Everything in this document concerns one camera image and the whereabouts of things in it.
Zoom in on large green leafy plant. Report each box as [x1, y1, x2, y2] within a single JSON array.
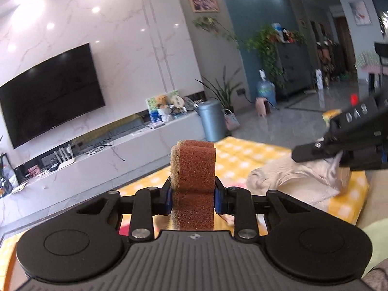
[[245, 26, 292, 89]]

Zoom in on dark coat rack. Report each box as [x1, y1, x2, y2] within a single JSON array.
[[315, 39, 338, 81]]

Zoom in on hanging vine plant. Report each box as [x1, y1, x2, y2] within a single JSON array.
[[192, 15, 240, 43]]

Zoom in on green grass decoration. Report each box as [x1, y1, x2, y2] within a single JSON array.
[[356, 50, 379, 65]]

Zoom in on wall art print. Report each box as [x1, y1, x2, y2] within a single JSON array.
[[348, 0, 372, 26]]

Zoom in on beige cloth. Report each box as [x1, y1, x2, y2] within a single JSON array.
[[246, 153, 352, 207]]

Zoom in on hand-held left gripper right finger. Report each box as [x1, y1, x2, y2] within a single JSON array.
[[214, 177, 315, 243]]

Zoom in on pink checked handbag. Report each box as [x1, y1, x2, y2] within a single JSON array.
[[223, 108, 241, 132]]

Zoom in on dark grey cabinet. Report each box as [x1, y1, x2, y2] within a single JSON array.
[[274, 41, 315, 98]]

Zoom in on black cables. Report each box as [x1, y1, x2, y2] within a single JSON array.
[[78, 139, 127, 162]]

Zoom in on blue water bottle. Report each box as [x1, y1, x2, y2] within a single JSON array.
[[256, 70, 277, 106]]

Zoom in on light green cloth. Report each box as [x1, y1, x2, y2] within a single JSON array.
[[362, 221, 388, 270]]

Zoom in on brown plush bouquet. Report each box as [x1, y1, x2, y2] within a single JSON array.
[[154, 95, 170, 110]]

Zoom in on pink stool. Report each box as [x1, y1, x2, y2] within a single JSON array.
[[255, 97, 270, 117]]

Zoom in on black television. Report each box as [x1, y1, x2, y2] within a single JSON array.
[[0, 43, 106, 150]]

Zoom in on long-leaf potted plant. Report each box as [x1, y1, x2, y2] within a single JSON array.
[[195, 66, 243, 113]]

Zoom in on round cream plush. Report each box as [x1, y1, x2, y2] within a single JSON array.
[[169, 94, 185, 110]]

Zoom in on toys on cabinet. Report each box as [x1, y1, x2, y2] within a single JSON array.
[[271, 23, 305, 43]]

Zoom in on framed picture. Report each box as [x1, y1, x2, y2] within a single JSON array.
[[189, 0, 220, 13]]

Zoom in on grey-blue trash can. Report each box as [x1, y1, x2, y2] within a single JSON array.
[[197, 99, 226, 142]]

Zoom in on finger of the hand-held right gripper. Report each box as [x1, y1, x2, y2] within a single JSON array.
[[291, 139, 343, 162]]

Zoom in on white television console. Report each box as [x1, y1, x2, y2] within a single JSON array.
[[0, 109, 207, 228]]

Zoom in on yellow checked blanket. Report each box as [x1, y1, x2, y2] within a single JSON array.
[[0, 136, 370, 291]]

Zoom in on brown sponge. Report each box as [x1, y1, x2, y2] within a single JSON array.
[[170, 139, 217, 231]]

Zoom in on pink table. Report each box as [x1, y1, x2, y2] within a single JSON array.
[[357, 63, 388, 95]]

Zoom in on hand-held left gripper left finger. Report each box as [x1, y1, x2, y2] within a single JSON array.
[[76, 177, 173, 243]]

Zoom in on white router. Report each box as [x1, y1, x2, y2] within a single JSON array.
[[49, 145, 75, 171]]

